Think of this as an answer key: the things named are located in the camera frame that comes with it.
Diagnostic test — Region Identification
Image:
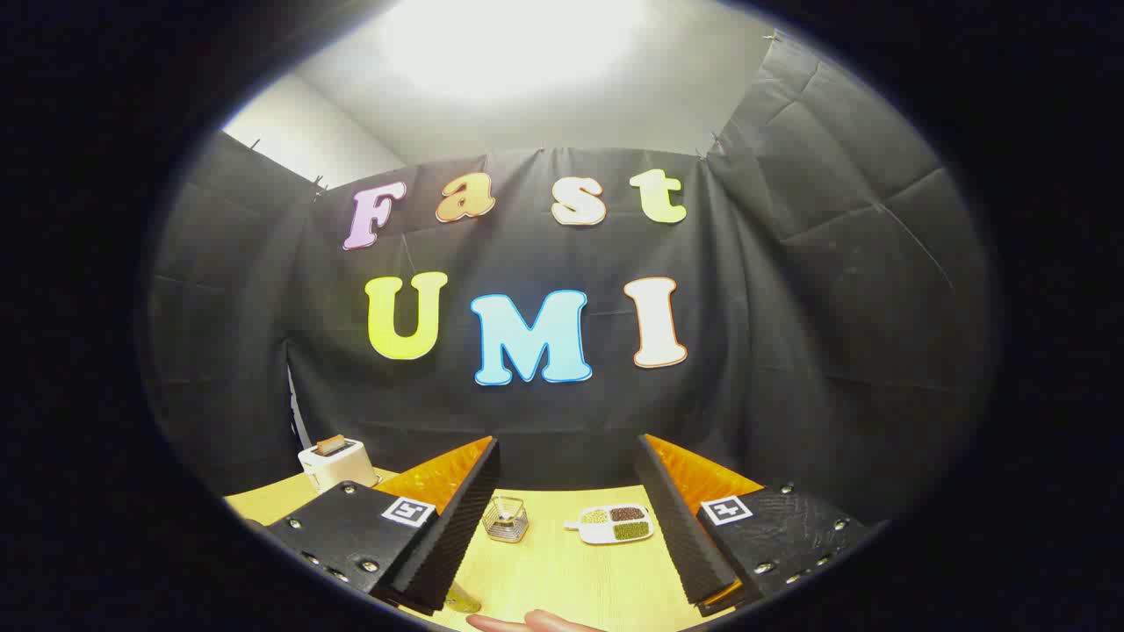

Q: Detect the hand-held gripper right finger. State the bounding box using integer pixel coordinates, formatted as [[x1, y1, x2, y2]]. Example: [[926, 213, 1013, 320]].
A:
[[634, 433, 875, 617]]

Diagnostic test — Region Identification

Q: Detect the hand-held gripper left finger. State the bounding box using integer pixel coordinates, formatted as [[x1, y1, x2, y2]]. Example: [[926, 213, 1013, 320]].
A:
[[263, 436, 501, 615]]

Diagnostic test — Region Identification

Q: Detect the white divided dish with beans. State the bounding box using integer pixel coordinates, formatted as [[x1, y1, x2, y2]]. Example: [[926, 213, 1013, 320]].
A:
[[564, 504, 655, 545]]

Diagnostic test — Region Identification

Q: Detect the wooden table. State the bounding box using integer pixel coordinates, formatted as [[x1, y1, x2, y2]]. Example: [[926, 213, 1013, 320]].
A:
[[224, 470, 739, 632]]

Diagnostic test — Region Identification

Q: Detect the white toaster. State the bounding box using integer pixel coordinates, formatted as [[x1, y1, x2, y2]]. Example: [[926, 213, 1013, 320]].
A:
[[297, 434, 380, 494]]

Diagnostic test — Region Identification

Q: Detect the black backdrop cloth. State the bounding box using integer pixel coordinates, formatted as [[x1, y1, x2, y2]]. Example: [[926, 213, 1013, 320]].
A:
[[145, 31, 1002, 528]]

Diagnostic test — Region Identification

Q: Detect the small wire basket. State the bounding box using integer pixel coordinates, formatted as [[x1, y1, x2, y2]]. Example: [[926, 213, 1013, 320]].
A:
[[481, 496, 530, 544]]

